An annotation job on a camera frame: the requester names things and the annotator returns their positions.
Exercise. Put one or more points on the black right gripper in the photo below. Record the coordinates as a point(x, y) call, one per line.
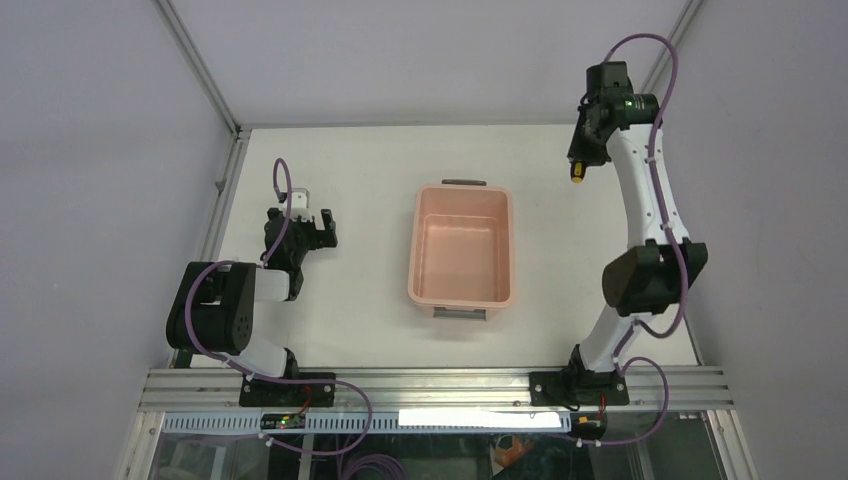
point(577, 151)

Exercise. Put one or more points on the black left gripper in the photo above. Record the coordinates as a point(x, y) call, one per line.
point(319, 238)

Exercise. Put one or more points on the black yellow screwdriver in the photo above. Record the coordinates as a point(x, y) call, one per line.
point(577, 171)

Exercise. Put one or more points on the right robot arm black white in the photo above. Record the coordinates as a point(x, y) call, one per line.
point(620, 127)

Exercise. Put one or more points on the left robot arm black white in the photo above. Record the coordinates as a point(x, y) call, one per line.
point(213, 310)

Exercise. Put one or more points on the pink plastic bin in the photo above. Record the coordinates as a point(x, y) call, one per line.
point(462, 259)

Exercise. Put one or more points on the orange object under table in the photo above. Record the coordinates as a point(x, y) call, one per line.
point(507, 449)

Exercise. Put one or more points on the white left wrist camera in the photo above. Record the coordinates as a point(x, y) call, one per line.
point(297, 204)

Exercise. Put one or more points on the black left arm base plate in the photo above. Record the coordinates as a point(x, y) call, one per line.
point(317, 391)

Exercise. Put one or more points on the aluminium right frame post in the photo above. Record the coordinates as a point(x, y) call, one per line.
point(666, 62)

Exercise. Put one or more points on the aluminium frame post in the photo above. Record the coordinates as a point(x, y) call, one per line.
point(666, 62)
point(193, 58)

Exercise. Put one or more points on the aluminium front rail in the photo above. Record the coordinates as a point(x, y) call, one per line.
point(692, 388)

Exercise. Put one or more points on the white slotted cable duct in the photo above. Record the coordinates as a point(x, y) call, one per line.
point(404, 421)

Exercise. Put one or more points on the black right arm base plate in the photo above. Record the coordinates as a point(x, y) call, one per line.
point(569, 388)

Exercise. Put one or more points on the aluminium left frame post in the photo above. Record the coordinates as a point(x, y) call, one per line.
point(193, 58)

